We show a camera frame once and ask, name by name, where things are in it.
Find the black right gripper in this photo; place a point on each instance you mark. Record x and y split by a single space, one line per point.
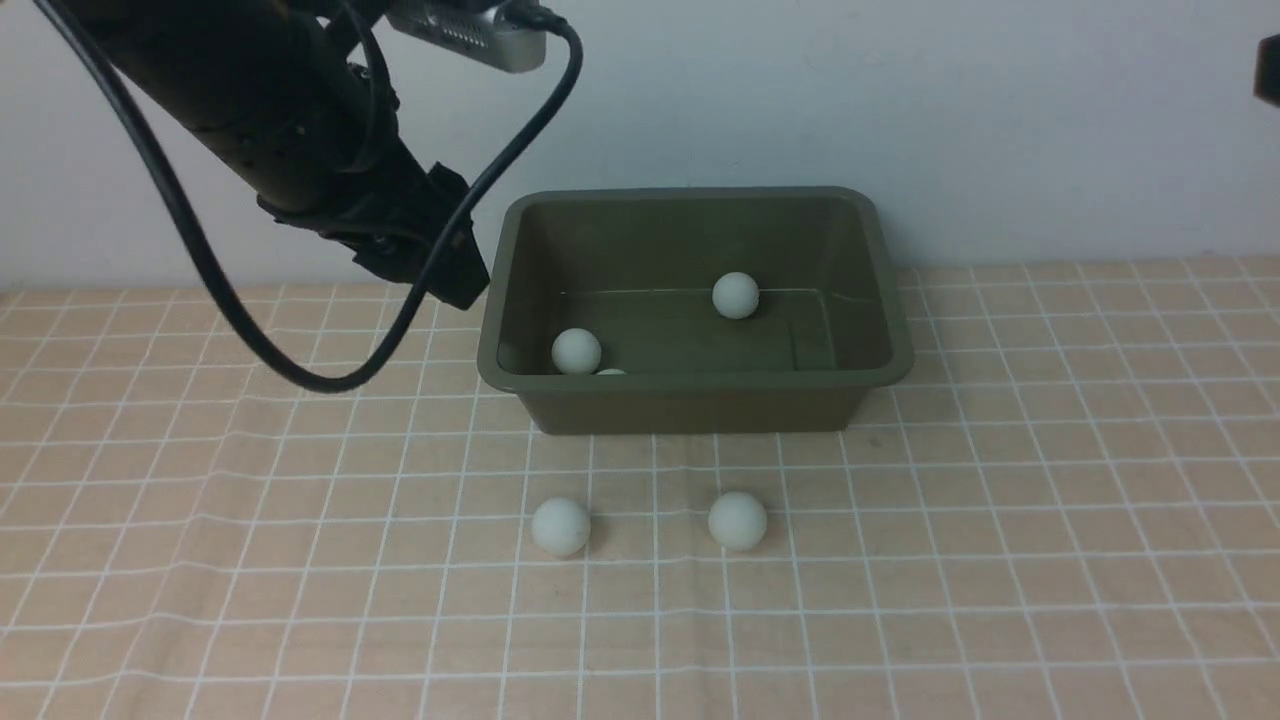
1267 71

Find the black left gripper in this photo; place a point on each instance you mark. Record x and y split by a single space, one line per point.
390 216

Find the white ping-pong ball printed logo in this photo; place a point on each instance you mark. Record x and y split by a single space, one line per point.
576 352

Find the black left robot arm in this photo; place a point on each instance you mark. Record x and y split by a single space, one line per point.
267 88

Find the olive green plastic bin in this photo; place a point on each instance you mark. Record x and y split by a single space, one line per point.
636 268

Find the beige checkered tablecloth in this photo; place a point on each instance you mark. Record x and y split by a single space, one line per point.
1067 511

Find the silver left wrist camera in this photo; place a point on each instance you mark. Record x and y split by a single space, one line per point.
489 32

